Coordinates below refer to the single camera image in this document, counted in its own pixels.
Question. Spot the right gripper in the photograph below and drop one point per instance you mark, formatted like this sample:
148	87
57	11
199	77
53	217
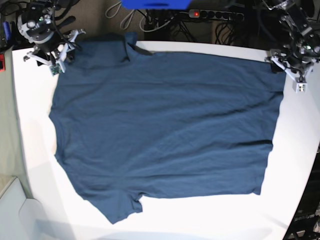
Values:
55	50

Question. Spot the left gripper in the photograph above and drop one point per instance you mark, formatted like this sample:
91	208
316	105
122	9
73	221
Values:
297	67

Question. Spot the dark blue t-shirt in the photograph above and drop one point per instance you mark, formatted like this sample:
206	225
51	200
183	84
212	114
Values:
130	123

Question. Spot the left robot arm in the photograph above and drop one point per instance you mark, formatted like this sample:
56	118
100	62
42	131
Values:
303	38

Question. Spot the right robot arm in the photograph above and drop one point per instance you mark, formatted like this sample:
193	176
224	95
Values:
41	25

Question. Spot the red object at left edge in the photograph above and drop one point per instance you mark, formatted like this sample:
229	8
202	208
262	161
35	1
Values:
2	63

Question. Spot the blue box at top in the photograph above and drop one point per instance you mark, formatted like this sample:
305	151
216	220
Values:
156	4

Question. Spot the grey bin at left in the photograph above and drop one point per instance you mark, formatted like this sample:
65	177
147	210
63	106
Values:
20	217

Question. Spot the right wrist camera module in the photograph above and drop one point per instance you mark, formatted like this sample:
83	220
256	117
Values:
55	69

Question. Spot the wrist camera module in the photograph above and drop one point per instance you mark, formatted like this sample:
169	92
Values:
299	87
55	69

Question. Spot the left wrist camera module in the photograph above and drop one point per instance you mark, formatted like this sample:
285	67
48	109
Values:
299	87

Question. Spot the black power strip red switch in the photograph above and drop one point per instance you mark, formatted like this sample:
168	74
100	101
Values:
216	15

